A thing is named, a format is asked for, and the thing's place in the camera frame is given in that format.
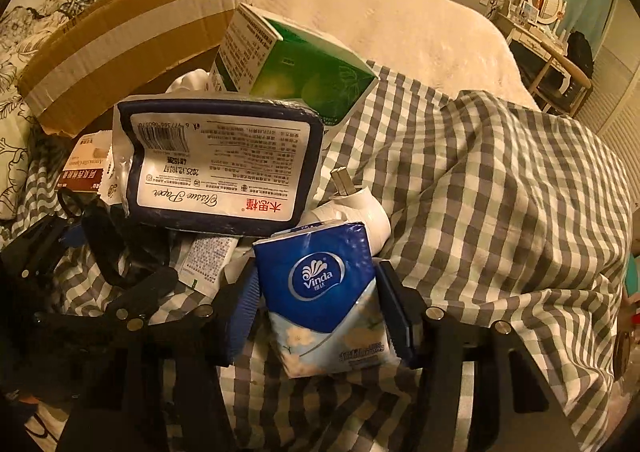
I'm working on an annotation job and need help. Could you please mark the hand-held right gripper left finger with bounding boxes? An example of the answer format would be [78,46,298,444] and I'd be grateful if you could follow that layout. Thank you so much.
[55,264,262,452]

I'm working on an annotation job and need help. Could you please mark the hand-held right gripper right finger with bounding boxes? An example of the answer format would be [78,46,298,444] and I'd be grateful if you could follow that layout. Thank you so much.
[375,259,583,452]

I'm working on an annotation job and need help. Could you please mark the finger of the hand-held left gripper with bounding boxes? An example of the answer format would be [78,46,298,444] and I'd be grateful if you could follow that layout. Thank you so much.
[82,202,178,318]
[0,217,83,294]

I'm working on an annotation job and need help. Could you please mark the blue pocket tissue pack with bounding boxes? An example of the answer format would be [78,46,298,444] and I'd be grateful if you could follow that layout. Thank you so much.
[252,221,401,379]

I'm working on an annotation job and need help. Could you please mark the brown cardboard box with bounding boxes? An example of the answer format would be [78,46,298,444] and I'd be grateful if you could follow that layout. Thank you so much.
[17,0,251,138]

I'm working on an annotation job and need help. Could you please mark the small white sachet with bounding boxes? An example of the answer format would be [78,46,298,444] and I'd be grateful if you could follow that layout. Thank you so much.
[97,159,126,205]

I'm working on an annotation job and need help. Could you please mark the brown medicine box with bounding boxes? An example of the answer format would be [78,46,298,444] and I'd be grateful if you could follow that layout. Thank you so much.
[56,132,118,195]

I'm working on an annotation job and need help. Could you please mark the white printed packet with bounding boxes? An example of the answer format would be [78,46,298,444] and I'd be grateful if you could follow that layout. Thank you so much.
[180,234,241,290]

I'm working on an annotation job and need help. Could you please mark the white charger plug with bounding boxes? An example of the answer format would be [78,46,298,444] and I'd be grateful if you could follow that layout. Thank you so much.
[305,167,392,253]

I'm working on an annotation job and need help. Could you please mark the navy tissue paper pack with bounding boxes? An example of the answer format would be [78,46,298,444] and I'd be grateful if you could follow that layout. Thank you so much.
[111,94,325,238]

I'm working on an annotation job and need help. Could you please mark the grey checked blanket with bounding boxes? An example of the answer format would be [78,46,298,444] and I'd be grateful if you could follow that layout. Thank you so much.
[0,59,636,452]

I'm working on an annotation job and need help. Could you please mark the floral bed sheet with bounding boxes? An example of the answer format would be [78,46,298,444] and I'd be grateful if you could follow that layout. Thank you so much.
[0,0,108,223]

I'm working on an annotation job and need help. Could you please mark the white crumpled tissue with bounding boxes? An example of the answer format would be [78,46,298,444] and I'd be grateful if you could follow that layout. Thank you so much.
[167,67,221,95]

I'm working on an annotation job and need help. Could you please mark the teal box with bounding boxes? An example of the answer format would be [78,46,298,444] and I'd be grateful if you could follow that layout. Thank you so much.
[622,252,640,298]

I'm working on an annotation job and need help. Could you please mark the green white carton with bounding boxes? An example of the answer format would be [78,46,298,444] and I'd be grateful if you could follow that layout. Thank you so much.
[209,2,379,130]

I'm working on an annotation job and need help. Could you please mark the wooden chair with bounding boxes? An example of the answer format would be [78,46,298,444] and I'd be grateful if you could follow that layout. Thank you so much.
[530,39,593,118]

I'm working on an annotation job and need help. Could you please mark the white bedspread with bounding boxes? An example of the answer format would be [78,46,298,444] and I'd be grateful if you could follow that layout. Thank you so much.
[247,0,541,110]

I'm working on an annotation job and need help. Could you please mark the white louvred wardrobe doors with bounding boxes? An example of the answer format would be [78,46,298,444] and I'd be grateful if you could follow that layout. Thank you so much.
[575,0,640,213]

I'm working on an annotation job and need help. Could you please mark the white dressing table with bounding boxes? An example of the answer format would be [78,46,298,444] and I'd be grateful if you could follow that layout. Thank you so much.
[505,14,571,63]

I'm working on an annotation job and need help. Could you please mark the black bag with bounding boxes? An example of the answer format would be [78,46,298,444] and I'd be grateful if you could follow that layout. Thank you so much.
[567,31,593,78]

